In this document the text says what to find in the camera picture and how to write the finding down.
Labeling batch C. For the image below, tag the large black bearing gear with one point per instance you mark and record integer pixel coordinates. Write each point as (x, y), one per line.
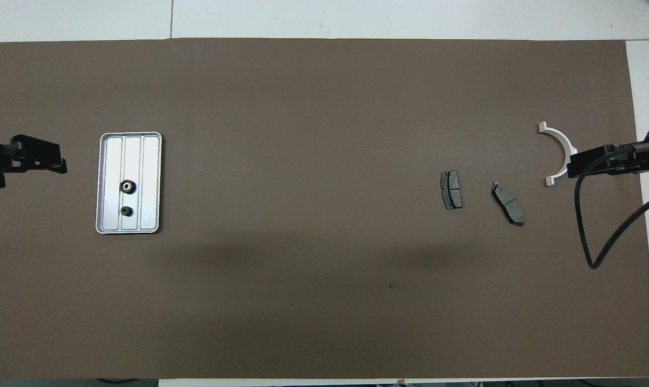
(128, 186)

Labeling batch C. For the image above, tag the small black bearing gear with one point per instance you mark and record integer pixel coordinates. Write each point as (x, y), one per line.
(126, 211)

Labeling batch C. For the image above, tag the silver metal tray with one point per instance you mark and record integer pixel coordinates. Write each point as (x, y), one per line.
(147, 215)

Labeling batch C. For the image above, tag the long grey brake pad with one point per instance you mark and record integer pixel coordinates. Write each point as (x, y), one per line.
(508, 204)

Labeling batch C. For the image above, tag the short grey brake pad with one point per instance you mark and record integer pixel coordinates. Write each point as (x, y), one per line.
(451, 188)

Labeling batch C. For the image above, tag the brown table mat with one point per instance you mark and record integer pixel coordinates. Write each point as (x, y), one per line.
(324, 80)

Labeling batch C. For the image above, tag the white semicircular bracket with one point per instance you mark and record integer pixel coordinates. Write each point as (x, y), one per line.
(558, 137)

